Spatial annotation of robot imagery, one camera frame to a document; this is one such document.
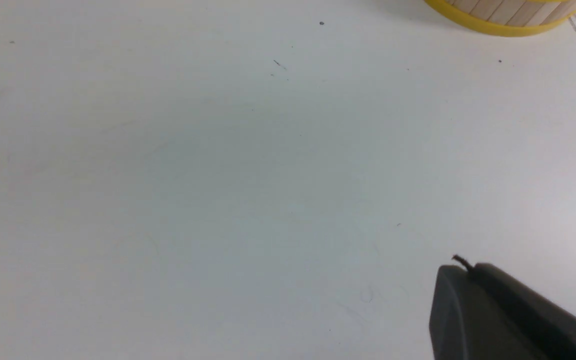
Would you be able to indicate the yellow bamboo steamer tray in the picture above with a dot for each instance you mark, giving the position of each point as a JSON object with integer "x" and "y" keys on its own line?
{"x": 506, "y": 18}

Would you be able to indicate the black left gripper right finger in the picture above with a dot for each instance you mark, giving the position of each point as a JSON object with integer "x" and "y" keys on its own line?
{"x": 548, "y": 327}

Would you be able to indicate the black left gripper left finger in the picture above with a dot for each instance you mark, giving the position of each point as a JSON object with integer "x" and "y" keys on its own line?
{"x": 480, "y": 312}

